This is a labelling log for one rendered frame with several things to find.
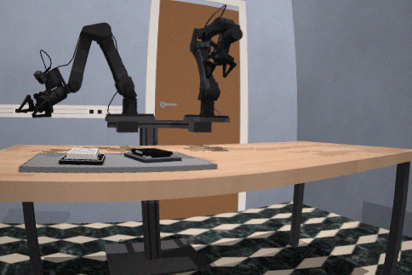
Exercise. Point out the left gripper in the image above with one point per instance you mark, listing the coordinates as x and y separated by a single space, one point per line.
220 51

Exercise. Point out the white perforated plate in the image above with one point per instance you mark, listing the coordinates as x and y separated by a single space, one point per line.
85 153

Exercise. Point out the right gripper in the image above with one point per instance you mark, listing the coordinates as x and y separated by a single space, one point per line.
48 99

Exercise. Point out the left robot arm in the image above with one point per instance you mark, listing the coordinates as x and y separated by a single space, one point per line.
209 89

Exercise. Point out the black rectangular frame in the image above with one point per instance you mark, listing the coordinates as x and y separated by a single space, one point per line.
95 161

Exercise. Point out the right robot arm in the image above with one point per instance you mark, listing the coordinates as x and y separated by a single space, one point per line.
123 83

